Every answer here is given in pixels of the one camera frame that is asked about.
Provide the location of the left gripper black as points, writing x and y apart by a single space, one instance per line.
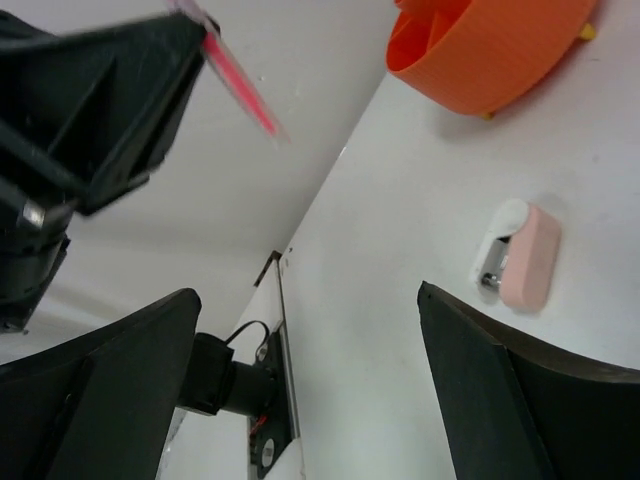
34 219

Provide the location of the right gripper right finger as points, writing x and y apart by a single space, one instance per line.
517 407

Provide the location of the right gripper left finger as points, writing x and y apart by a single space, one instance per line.
100 405

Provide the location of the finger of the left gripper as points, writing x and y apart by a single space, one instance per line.
89 115

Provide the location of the pink highlighter pen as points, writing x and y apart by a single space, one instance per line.
230 72

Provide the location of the pink white mini stapler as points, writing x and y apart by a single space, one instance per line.
516 259

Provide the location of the orange round divided container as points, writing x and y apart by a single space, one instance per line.
476 57

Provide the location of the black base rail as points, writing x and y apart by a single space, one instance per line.
277 428

